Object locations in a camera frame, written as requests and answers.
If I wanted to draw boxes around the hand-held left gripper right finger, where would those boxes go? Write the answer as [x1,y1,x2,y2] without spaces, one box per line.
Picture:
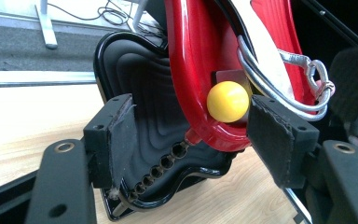
[246,94,321,189]

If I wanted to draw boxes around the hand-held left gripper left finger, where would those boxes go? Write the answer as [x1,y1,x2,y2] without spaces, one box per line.
[83,93,138,189]

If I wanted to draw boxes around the black silver high-heel sandal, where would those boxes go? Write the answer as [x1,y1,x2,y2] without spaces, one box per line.
[229,0,337,122]

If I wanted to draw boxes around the yellow ball knob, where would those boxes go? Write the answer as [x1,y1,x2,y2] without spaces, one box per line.
[206,80,250,124]

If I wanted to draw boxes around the aluminium floor rail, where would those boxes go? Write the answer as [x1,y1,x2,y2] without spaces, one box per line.
[0,70,97,87]

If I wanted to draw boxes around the black floor cables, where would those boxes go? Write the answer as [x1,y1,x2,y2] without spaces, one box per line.
[48,0,167,36]

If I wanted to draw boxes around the white desk frame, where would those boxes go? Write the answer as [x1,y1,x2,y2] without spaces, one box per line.
[34,0,152,50]

